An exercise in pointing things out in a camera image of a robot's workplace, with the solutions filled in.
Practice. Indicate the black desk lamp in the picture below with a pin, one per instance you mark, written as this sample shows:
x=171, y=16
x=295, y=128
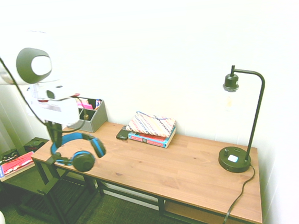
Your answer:
x=233, y=162

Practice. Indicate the wooden desk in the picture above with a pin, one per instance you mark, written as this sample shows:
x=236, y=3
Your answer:
x=161, y=204

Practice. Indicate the pink sticky notes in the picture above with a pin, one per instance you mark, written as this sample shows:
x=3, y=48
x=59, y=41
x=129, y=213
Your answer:
x=86, y=106

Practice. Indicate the grey desk organizer box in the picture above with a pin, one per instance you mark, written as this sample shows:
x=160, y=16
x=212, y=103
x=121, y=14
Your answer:
x=97, y=119

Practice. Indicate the black and blue headphone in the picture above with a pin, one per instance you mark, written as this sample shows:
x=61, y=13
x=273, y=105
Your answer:
x=83, y=162

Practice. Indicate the red and blue book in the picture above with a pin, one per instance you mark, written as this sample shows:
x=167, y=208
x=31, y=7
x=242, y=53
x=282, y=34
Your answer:
x=152, y=141

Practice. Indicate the black smartphone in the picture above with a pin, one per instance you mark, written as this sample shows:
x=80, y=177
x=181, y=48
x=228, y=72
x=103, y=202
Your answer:
x=122, y=135

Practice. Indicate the red flat book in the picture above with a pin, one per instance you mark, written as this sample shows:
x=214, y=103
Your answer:
x=15, y=167

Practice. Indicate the black headphone hanger clamp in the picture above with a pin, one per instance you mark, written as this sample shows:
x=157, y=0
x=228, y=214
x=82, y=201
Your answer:
x=51, y=160

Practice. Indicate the black small gadget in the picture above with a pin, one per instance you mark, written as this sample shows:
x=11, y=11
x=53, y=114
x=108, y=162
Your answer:
x=10, y=156

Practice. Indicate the black small box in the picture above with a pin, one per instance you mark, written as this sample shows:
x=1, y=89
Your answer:
x=34, y=144

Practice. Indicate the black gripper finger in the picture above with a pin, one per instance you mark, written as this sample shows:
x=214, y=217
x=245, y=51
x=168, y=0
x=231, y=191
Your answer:
x=52, y=133
x=59, y=134

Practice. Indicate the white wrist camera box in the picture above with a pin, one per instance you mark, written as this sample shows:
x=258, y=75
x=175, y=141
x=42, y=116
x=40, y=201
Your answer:
x=58, y=92

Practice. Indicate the small brown bottle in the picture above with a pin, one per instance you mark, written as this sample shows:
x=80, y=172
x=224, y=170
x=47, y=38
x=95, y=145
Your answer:
x=86, y=117

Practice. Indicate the dark side table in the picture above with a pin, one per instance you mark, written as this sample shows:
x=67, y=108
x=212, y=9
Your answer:
x=54, y=193

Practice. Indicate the striped patterned fabric pouch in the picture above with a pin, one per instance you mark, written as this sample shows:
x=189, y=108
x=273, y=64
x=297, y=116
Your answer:
x=152, y=125

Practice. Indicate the brown wooden lower shelf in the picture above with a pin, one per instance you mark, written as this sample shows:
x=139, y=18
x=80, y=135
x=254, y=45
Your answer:
x=195, y=214

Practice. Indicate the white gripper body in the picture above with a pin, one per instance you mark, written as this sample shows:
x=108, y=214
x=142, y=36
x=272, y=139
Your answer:
x=59, y=110

